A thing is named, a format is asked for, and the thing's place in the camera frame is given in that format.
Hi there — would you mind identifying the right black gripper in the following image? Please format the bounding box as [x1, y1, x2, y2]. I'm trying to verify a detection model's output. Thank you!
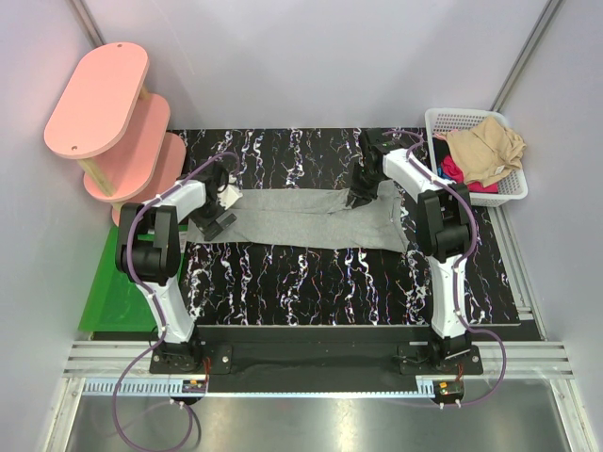
[346, 163, 383, 210]

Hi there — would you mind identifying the grey t-shirt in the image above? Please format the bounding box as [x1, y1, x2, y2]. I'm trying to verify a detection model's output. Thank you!
[212, 181, 409, 253]

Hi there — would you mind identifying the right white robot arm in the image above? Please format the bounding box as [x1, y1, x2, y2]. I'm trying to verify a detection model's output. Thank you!
[347, 129, 476, 374]

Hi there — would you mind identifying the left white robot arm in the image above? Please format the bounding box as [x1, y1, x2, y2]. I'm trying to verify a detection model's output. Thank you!
[115, 161, 236, 373]

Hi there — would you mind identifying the black marble pattern mat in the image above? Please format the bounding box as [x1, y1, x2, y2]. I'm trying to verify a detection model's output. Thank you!
[165, 126, 522, 327]

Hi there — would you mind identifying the blue garment in basket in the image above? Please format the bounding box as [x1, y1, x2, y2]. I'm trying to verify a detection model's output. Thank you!
[437, 166, 453, 181]

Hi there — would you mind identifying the magenta t-shirt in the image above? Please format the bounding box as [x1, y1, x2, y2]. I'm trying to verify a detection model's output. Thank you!
[440, 155, 499, 194]

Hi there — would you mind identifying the green plastic board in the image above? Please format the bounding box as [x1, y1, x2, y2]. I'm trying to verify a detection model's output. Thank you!
[76, 224, 192, 333]

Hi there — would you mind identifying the beige t-shirt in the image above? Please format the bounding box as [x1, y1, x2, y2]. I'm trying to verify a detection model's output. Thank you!
[444, 116, 527, 186]

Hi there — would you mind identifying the white plastic laundry basket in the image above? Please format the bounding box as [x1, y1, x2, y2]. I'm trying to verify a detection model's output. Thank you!
[424, 107, 529, 207]

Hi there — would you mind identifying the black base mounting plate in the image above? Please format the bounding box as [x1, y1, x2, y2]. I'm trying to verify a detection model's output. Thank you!
[152, 326, 483, 376]

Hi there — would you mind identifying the pink three-tier shelf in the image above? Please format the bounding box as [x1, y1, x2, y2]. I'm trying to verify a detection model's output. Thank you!
[43, 42, 186, 220]

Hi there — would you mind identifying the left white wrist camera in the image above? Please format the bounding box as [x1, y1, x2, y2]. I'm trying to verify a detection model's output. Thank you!
[218, 185, 243, 210]

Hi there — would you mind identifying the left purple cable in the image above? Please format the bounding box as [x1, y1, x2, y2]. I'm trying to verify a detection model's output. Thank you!
[110, 151, 241, 448]

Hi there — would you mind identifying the aluminium frame rail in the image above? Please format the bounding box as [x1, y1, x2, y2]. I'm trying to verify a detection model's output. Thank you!
[63, 341, 573, 398]

